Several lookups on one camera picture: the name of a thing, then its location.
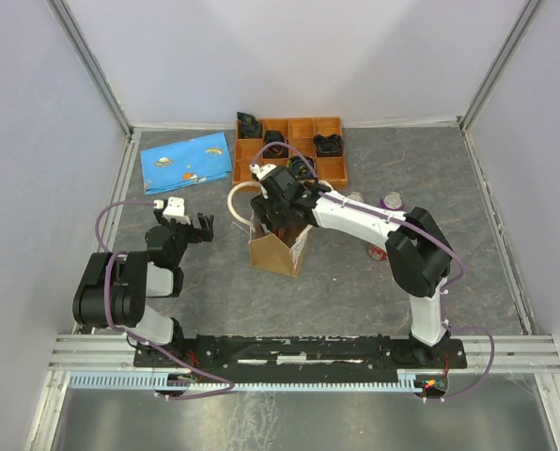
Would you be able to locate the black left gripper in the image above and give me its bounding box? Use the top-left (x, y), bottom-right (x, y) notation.
top-left (155, 210), bottom-right (214, 267)

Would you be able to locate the purple can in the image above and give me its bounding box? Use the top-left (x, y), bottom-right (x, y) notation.
top-left (347, 192), bottom-right (365, 203)
top-left (379, 192), bottom-right (405, 211)

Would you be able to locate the red can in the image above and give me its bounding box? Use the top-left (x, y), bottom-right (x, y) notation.
top-left (368, 244), bottom-right (387, 261)

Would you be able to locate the purple can front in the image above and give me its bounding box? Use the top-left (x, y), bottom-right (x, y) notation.
top-left (379, 192), bottom-right (405, 211)

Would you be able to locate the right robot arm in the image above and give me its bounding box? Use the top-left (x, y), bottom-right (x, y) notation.
top-left (250, 163), bottom-right (452, 367)

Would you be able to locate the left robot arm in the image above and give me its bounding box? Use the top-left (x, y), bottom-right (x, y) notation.
top-left (72, 211), bottom-right (214, 366)

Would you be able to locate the dark rolled tie bottom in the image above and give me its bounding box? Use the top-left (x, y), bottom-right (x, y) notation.
top-left (287, 155), bottom-right (317, 179)

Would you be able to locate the dark rolled tie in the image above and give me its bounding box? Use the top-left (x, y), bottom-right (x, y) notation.
top-left (262, 130), bottom-right (288, 159)
top-left (313, 133), bottom-right (344, 158)
top-left (287, 155), bottom-right (317, 179)
top-left (237, 112), bottom-right (262, 139)

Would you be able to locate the blue patterned folded cloth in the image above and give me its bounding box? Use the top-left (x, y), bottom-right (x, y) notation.
top-left (140, 132), bottom-right (232, 195)

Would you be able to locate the dark rolled tie middle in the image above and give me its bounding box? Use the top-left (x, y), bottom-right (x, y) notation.
top-left (262, 130), bottom-right (288, 159)

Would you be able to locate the orange wooden compartment tray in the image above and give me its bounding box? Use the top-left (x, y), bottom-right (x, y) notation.
top-left (232, 117), bottom-right (349, 190)

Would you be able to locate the dark rolled tie right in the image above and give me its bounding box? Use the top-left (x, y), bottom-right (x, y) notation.
top-left (313, 133), bottom-right (344, 158)

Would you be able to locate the dark rolled tie top left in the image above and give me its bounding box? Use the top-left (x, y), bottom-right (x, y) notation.
top-left (237, 112), bottom-right (262, 139)

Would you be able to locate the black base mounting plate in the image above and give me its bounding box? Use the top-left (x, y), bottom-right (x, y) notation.
top-left (132, 334), bottom-right (467, 385)

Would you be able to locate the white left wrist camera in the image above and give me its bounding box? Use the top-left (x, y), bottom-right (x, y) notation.
top-left (153, 196), bottom-right (191, 224)

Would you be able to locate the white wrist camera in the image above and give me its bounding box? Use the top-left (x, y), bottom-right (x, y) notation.
top-left (249, 163), bottom-right (276, 181)
top-left (153, 196), bottom-right (191, 224)

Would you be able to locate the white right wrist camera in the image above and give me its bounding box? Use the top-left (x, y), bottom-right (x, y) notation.
top-left (249, 163), bottom-right (276, 181)

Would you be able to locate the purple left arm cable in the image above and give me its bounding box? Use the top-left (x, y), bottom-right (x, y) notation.
top-left (95, 199), bottom-right (237, 400)

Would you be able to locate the light blue cable duct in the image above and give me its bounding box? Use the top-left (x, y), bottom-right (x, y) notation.
top-left (68, 371), bottom-right (422, 394)

